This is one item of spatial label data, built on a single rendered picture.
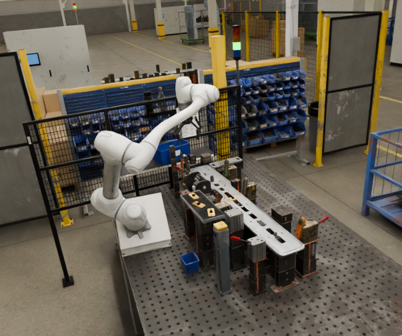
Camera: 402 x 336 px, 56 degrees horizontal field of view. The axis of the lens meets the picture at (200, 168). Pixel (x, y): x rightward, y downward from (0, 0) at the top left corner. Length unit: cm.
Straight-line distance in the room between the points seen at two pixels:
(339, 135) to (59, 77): 605
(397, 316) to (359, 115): 396
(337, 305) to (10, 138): 348
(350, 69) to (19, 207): 447
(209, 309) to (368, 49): 436
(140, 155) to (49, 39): 713
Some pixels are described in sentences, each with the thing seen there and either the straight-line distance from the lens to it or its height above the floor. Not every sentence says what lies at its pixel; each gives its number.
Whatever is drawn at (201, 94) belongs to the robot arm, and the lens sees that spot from 230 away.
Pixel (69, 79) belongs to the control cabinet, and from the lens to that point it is 915.
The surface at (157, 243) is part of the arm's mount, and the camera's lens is 278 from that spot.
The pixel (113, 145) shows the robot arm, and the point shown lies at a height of 162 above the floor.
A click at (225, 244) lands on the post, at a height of 105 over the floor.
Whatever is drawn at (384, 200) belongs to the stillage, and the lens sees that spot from 462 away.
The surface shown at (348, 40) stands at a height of 169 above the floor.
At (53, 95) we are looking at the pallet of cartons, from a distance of 702.
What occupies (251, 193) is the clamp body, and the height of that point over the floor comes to 97.
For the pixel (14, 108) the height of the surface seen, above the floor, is 144.
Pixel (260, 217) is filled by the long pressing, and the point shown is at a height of 100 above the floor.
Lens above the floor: 230
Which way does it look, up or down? 24 degrees down
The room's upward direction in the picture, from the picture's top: 5 degrees counter-clockwise
